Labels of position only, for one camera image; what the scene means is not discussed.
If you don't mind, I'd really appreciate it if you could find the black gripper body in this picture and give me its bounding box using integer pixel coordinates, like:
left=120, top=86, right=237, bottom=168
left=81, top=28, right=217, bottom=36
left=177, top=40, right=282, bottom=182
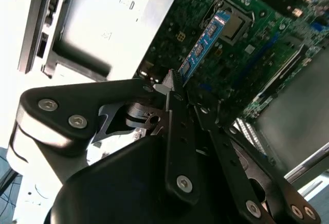
left=43, top=136, right=240, bottom=224

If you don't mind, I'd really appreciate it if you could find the blue RAM stick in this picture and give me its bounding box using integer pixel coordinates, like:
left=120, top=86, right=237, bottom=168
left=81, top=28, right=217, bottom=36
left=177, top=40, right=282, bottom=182
left=179, top=9, right=231, bottom=85

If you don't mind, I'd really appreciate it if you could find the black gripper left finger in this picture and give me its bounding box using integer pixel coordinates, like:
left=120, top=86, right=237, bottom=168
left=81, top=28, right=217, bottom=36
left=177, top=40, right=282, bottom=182
left=7, top=71, right=202, bottom=206

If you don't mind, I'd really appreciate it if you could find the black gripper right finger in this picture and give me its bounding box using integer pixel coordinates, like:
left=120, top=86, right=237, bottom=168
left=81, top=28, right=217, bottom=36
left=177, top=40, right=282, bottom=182
left=186, top=90, right=323, bottom=224

